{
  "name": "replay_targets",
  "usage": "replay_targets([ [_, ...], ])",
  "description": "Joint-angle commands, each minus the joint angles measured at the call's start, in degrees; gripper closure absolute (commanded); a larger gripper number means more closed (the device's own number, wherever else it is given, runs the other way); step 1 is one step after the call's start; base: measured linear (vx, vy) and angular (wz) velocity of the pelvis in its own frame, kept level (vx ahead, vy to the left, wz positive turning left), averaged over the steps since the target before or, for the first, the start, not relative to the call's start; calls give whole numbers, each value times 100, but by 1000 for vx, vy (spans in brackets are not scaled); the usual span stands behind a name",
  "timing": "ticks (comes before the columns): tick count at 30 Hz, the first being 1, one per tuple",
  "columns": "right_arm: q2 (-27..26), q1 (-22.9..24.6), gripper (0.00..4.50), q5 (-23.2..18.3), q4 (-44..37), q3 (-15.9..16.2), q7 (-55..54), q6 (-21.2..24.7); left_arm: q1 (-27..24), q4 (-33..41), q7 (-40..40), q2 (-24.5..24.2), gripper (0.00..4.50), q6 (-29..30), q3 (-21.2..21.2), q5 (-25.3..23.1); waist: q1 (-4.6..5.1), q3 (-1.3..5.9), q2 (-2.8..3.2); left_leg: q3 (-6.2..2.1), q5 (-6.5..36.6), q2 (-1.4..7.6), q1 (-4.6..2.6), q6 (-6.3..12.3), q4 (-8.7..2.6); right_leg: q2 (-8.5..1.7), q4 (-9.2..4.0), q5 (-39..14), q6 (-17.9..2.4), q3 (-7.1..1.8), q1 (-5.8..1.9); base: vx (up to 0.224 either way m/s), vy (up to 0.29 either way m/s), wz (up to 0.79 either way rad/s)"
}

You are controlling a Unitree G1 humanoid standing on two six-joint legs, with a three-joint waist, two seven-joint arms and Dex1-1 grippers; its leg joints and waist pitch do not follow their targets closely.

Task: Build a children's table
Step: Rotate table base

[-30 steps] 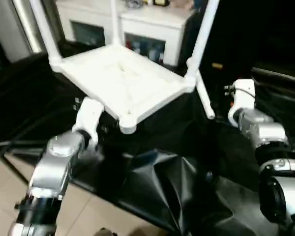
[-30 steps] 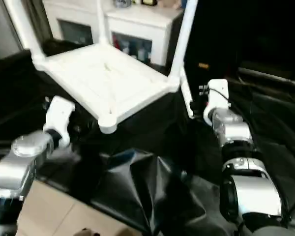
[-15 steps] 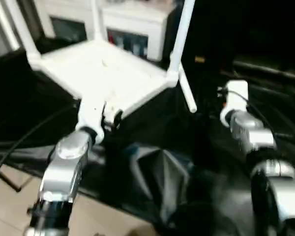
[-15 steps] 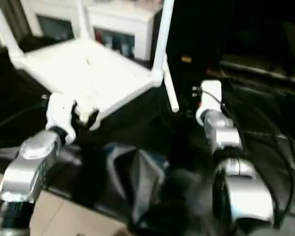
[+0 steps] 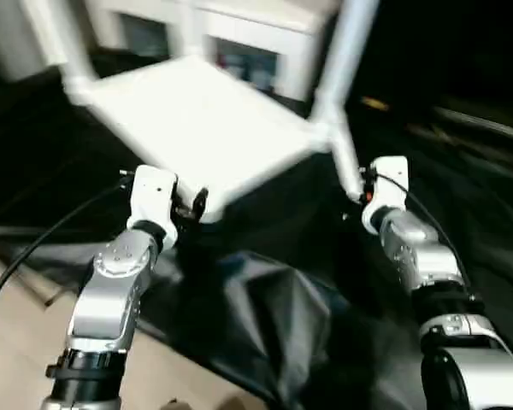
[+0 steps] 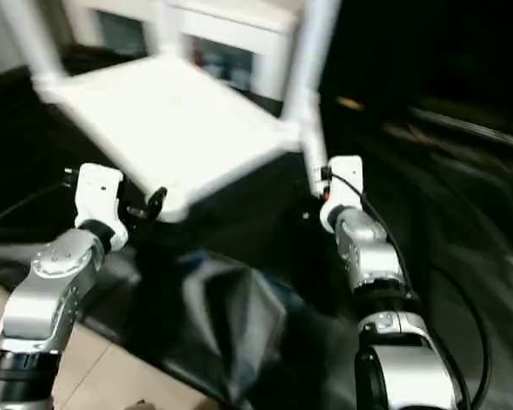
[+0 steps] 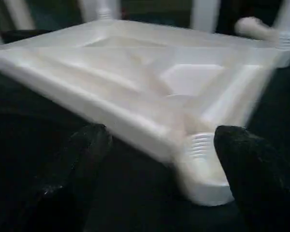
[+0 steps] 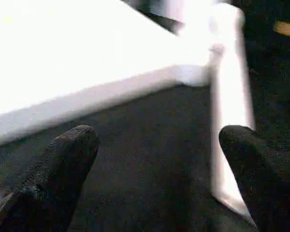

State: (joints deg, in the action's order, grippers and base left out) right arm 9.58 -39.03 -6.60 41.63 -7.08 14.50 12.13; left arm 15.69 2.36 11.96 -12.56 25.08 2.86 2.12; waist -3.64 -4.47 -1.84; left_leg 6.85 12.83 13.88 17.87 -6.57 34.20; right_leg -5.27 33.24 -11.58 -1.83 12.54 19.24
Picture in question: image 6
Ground white table frame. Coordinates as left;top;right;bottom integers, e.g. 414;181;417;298
37;54;305;224

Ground white glass-door cabinet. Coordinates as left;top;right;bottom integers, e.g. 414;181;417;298
68;0;301;103

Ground dark metal rod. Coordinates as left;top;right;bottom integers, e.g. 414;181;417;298
409;105;513;147

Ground black work mat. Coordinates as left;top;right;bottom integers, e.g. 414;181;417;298
0;46;513;410

